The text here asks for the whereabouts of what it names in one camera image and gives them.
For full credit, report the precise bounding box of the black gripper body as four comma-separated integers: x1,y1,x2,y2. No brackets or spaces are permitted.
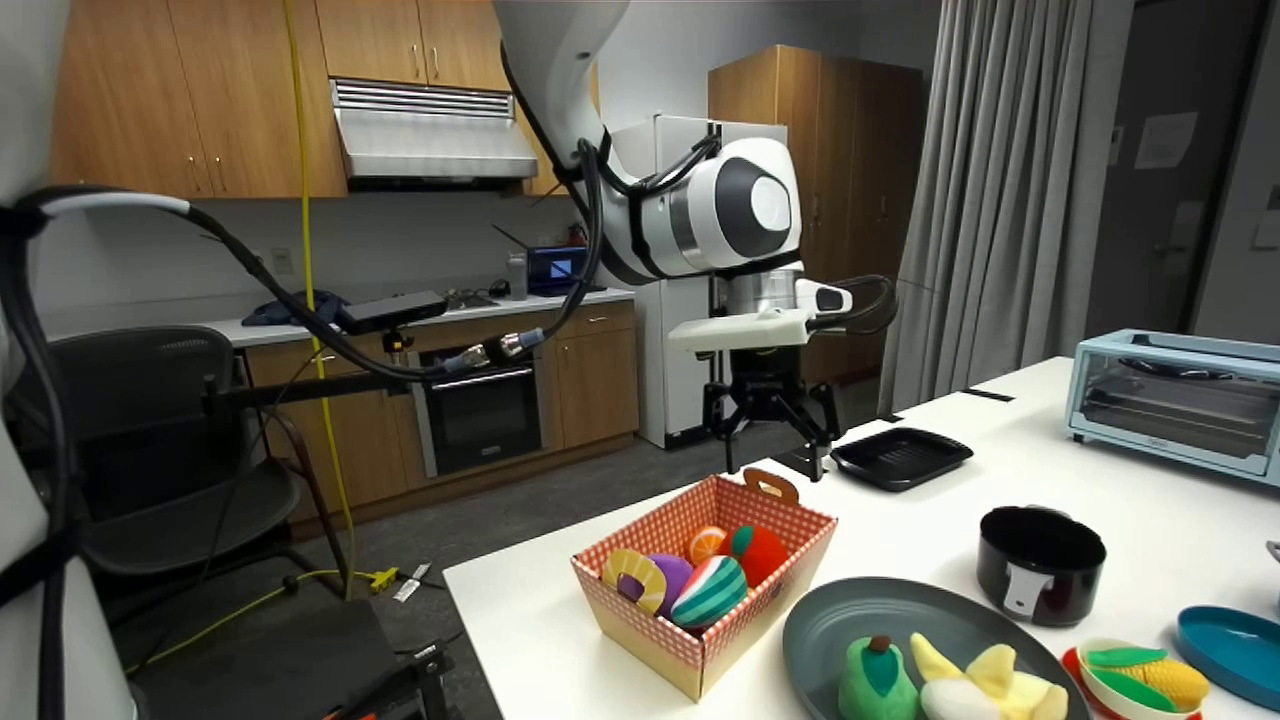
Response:
713,349,834,431

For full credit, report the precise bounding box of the banana plush toy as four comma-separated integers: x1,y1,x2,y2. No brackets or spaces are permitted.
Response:
908,632,1071,720

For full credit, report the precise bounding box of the orange plush toy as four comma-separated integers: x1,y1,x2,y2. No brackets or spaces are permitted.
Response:
730,526,788,584

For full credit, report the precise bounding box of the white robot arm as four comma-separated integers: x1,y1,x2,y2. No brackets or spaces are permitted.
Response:
494,0,852,473

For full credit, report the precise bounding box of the purple eggplant plush toy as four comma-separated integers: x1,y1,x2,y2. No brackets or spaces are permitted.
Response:
648,554,696,611

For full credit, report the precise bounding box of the watermelon slice plush toy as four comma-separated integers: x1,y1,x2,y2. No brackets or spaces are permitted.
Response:
668,555,749,632

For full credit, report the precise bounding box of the dark grey round plate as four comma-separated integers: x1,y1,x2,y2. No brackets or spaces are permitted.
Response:
786,578,1092,720

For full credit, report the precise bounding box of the corn plush in bowl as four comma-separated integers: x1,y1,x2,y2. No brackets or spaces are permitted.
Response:
1065,639,1214,720

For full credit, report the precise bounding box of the white refrigerator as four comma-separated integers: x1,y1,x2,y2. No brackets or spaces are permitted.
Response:
616,112,788,450

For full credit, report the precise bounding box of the black square baking tray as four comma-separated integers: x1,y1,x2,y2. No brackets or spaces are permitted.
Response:
834,428,974,494

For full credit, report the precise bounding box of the small blue screen device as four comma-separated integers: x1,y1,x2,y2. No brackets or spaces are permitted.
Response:
530,249,588,295

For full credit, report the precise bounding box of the grey curtain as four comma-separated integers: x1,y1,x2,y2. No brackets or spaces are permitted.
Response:
880,0,1138,414

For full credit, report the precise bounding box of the black built-in oven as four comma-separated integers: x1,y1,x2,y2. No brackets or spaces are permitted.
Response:
417,349,543,478

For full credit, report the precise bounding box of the red checkered cardboard basket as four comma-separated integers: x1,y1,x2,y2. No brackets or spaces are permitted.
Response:
571,469,836,699

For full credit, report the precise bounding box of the black cooking pot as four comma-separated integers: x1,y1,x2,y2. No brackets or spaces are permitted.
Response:
978,504,1110,627

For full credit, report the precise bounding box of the light blue toaster oven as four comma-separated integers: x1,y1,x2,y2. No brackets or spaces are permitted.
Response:
1065,328,1280,488

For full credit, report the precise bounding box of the silver range hood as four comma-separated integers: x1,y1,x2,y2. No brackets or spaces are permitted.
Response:
329,77,535,184

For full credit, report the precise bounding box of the black office chair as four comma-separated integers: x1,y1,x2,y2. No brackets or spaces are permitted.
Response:
53,328,303,624

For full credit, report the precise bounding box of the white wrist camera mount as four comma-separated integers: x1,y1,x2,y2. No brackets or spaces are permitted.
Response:
668,278,855,352

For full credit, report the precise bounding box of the yellow donut ring plush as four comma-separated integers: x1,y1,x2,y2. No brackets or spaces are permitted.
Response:
602,548,668,615

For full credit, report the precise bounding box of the yellow hanging cable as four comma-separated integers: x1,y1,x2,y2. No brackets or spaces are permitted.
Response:
278,0,404,673

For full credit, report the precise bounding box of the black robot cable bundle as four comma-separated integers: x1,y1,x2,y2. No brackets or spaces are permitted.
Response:
0,117,723,720

